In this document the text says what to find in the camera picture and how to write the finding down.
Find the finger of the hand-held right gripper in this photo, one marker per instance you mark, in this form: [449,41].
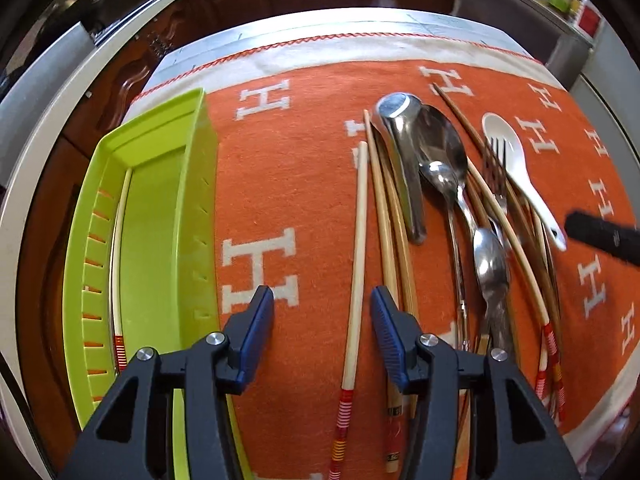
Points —
[600,235]

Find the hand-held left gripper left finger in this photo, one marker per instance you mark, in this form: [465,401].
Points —
[257,330]

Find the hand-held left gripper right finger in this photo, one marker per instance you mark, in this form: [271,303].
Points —
[387,335]

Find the bamboo chopstick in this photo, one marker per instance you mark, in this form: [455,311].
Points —
[406,270]
[387,260]

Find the light chopstick red striped end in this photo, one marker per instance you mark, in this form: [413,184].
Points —
[517,255]
[116,280]
[559,390]
[357,260]

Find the small steel spoon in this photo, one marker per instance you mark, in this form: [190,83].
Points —
[490,260]
[440,177]

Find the white plastic spoon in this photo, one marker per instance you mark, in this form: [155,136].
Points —
[505,135]

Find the green plastic utensil tray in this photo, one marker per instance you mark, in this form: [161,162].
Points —
[150,240]

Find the short steel soup spoon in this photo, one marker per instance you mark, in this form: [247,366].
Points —
[400,160]

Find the steel fork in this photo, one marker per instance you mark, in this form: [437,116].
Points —
[498,192]

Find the white refrigerator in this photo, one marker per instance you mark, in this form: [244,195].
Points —
[615,90]

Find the orange printed blanket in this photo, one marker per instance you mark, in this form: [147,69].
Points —
[290,185]

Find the brown wooden chopstick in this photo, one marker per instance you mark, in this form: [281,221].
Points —
[460,117]

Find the large steel spoon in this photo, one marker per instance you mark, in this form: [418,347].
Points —
[440,132]

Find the red box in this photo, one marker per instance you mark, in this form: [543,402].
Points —
[589,22]

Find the stainless steel counter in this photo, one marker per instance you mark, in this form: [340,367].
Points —
[500,5]

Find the grey steel panel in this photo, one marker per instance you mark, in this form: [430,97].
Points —
[45,80]

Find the black stovetop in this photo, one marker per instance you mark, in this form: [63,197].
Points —
[115,5]

